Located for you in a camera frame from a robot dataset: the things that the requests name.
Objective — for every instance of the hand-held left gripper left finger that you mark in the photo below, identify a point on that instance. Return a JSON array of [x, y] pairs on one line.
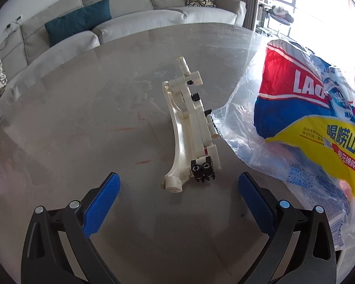
[[102, 204]]

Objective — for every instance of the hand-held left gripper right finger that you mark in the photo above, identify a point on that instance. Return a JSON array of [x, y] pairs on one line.
[[256, 204]]

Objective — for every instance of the white toy block figure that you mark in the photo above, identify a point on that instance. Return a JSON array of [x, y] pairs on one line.
[[192, 115]]

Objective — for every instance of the printed clear plastic bag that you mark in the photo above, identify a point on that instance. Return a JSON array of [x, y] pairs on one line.
[[284, 74]]

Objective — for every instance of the teal pillow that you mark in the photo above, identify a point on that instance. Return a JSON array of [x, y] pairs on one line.
[[77, 22]]

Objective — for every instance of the grey fabric sofa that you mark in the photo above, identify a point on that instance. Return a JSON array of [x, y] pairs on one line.
[[136, 20]]

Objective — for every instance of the black chair with clothes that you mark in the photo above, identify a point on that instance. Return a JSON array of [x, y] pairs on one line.
[[281, 13]]

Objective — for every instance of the large window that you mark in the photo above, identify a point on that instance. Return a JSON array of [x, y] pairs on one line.
[[310, 0]]

